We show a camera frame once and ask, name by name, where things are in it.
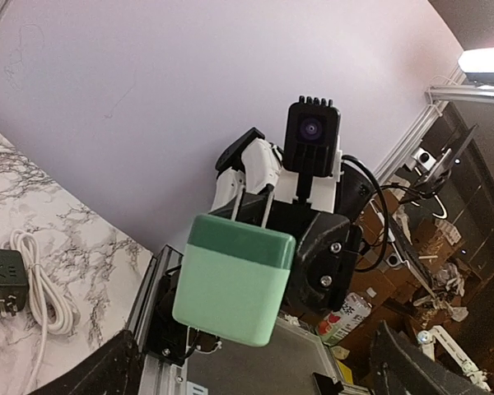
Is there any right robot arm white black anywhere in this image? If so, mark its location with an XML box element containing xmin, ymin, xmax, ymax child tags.
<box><xmin>211</xmin><ymin>128</ymin><xmax>374</xmax><ymax>315</ymax></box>

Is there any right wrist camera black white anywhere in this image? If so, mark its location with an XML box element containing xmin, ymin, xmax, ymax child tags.
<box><xmin>282</xmin><ymin>95</ymin><xmax>341</xmax><ymax>204</ymax></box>

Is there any green plug adapter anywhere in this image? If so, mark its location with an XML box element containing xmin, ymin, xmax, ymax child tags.
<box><xmin>172</xmin><ymin>193</ymin><xmax>296</xmax><ymax>347</ymax></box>

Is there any dark green charger plug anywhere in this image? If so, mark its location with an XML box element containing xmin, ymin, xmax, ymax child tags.
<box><xmin>0</xmin><ymin>249</ymin><xmax>29</xmax><ymax>318</ymax></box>

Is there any red white drink can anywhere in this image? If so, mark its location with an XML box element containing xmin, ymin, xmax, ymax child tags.
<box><xmin>315</xmin><ymin>292</ymin><xmax>372</xmax><ymax>346</ymax></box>

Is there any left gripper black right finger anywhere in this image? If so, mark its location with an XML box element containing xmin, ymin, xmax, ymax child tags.
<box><xmin>372</xmin><ymin>323</ymin><xmax>491</xmax><ymax>395</ymax></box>

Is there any left gripper black triangular left finger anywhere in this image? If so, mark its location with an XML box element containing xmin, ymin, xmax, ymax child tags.
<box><xmin>33</xmin><ymin>330</ymin><xmax>142</xmax><ymax>395</ymax></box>

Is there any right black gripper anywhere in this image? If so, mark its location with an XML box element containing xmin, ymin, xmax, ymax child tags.
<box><xmin>210</xmin><ymin>193</ymin><xmax>362</xmax><ymax>316</ymax></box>

